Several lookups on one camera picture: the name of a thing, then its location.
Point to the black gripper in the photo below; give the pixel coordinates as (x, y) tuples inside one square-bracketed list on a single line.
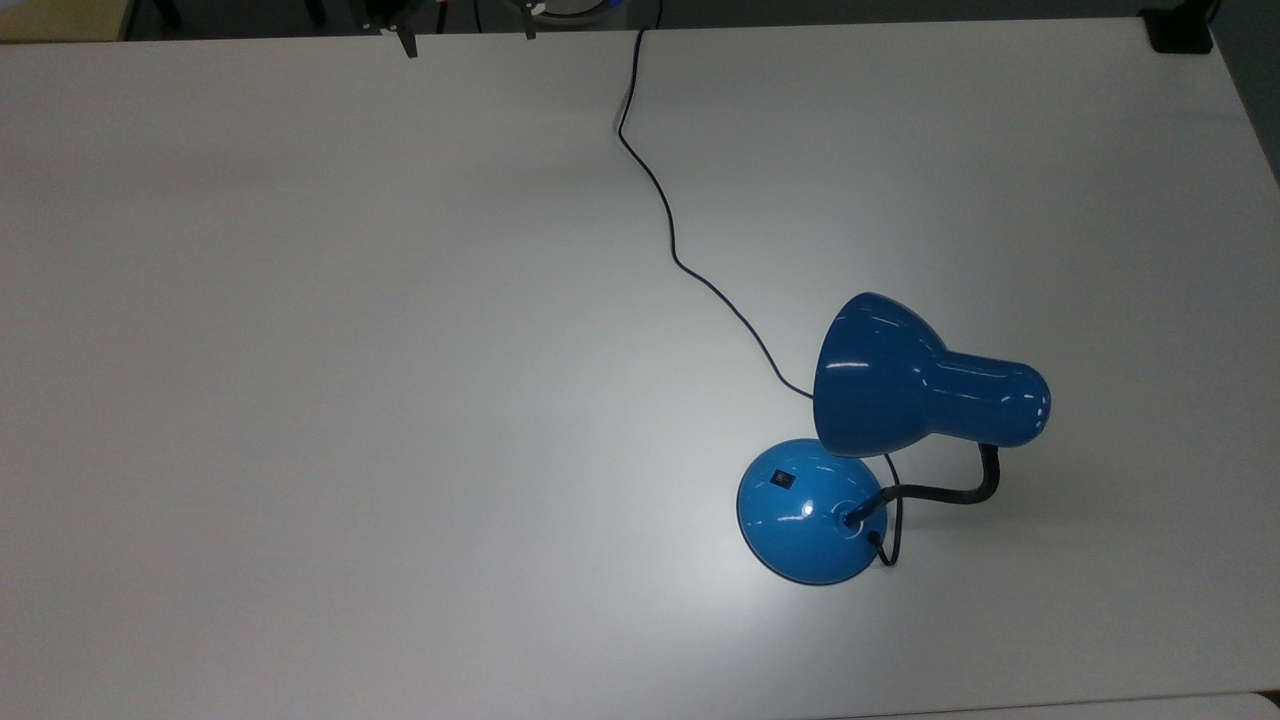
[(385, 10)]

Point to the blue desk lamp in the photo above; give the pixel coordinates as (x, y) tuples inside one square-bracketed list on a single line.
[(900, 385)]

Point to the yellow wooden board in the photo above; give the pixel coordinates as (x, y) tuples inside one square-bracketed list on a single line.
[(60, 18)]

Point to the black table clamp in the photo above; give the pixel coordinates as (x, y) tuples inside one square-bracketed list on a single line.
[(1180, 32)]

